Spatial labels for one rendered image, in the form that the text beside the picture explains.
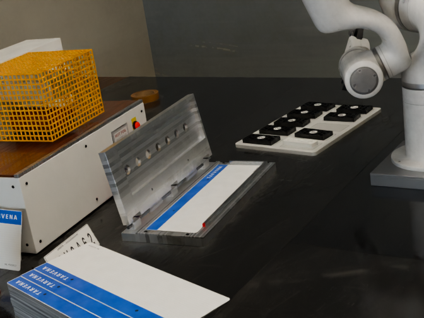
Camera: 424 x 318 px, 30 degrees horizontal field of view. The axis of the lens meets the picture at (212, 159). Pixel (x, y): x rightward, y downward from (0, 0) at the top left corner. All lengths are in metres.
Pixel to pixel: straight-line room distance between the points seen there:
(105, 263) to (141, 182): 0.41
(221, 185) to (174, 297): 0.69
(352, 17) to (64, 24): 2.67
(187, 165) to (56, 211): 0.36
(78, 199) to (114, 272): 0.52
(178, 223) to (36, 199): 0.32
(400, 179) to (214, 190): 0.44
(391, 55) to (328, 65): 2.45
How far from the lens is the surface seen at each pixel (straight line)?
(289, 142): 2.20
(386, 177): 1.89
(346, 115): 2.38
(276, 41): 4.31
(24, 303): 1.47
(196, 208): 1.84
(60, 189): 1.87
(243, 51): 4.42
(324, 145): 2.18
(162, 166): 1.92
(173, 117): 2.00
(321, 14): 1.70
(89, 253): 1.53
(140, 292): 1.35
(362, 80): 1.74
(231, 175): 2.01
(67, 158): 1.88
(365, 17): 1.73
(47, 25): 4.12
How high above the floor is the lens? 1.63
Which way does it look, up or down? 19 degrees down
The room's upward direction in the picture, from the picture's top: 9 degrees counter-clockwise
